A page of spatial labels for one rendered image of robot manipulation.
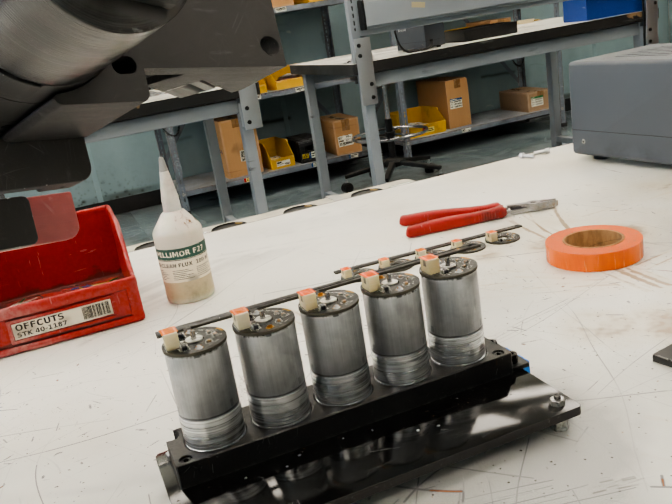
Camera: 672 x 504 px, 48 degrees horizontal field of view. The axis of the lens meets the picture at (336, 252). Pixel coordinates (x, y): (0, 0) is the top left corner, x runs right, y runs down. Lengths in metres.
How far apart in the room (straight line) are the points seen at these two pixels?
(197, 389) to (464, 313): 0.12
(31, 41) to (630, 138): 0.59
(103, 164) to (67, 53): 4.43
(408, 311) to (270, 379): 0.06
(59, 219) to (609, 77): 0.53
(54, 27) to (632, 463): 0.24
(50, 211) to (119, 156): 4.33
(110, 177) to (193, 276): 4.16
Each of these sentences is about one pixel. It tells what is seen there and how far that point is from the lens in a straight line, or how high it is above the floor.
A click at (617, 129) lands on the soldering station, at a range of 0.75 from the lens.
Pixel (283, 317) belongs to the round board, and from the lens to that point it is 0.30.
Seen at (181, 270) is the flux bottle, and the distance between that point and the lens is 0.52.
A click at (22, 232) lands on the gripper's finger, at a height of 0.86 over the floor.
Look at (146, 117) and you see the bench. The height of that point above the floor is 0.70.
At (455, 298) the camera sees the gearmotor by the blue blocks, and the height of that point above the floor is 0.80.
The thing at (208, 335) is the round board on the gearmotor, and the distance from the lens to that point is 0.30.
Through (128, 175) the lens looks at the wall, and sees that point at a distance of 4.69.
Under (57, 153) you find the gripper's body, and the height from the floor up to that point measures 0.89.
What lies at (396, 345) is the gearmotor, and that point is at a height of 0.79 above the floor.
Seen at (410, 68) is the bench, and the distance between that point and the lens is 2.89.
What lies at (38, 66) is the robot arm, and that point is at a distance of 0.25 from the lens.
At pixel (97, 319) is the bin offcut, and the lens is 0.51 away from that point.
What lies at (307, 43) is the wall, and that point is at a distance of 4.92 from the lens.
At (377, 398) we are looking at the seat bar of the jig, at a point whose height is 0.77.
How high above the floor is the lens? 0.92
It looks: 17 degrees down
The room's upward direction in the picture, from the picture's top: 9 degrees counter-clockwise
